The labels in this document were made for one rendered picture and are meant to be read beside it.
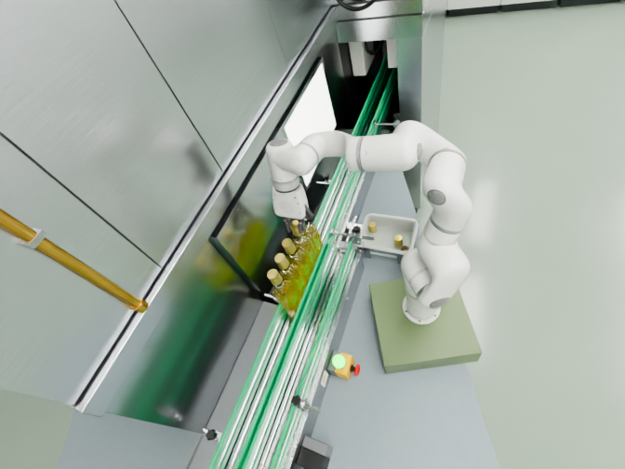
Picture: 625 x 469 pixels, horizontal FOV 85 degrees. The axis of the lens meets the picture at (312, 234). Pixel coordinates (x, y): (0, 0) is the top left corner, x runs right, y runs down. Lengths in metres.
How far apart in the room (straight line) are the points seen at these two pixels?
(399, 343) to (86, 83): 1.08
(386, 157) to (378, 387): 0.80
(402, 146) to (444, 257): 0.29
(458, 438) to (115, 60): 1.30
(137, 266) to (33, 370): 0.25
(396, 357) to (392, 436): 0.24
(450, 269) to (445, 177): 0.23
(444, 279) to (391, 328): 0.41
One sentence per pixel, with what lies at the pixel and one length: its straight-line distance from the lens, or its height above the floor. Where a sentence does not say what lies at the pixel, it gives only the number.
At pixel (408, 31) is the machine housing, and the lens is 1.71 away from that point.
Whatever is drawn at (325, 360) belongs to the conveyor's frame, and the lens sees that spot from 1.21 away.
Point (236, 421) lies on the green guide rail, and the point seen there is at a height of 0.93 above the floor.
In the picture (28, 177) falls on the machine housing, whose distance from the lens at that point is 0.72.
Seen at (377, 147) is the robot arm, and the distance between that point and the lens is 0.81.
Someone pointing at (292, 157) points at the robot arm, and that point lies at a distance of 0.89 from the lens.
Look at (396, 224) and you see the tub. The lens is 1.51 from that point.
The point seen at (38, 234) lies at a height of 1.68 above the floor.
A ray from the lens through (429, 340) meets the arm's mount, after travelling 1.24.
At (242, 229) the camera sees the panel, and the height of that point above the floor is 1.24.
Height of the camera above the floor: 2.02
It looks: 52 degrees down
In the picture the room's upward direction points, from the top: 23 degrees counter-clockwise
